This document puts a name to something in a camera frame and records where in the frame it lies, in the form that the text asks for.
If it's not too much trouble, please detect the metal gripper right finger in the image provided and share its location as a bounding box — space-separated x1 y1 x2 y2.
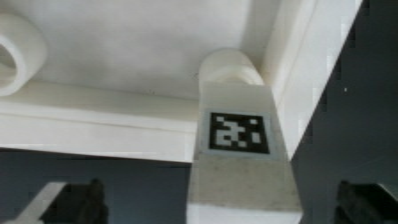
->
334 181 398 224

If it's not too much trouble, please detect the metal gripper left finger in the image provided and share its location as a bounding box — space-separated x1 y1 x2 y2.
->
12 179 108 224

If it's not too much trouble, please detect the white leg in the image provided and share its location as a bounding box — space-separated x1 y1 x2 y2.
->
186 49 302 224

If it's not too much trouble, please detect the white square tabletop part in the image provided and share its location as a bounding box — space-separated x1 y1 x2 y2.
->
0 0 364 162

